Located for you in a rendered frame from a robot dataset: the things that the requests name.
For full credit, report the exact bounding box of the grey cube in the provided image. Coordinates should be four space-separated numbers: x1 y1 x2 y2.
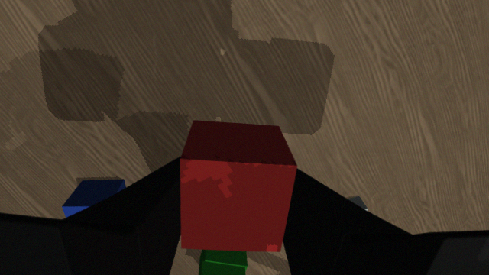
348 196 368 211

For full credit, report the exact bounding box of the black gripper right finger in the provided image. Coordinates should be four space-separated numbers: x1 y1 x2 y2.
283 168 489 275

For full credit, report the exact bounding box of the dark blue block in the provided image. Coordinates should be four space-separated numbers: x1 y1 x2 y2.
62 180 126 218

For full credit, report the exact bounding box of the dark green block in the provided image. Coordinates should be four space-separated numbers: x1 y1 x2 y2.
199 261 245 275
199 250 248 272

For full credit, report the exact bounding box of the red block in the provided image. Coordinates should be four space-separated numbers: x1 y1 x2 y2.
180 120 297 252

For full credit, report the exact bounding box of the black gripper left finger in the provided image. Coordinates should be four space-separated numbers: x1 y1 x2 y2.
0 157 181 275

